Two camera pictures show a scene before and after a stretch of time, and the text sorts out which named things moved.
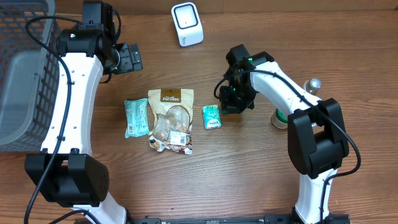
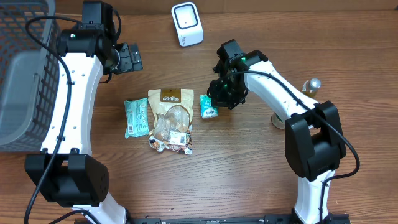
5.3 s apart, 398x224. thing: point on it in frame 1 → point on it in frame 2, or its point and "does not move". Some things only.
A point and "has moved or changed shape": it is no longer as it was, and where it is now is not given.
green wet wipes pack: [137, 117] does not move
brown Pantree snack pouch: [173, 113] does not move
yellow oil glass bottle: [312, 86] does not move
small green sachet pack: [212, 117] has moved or changed shape
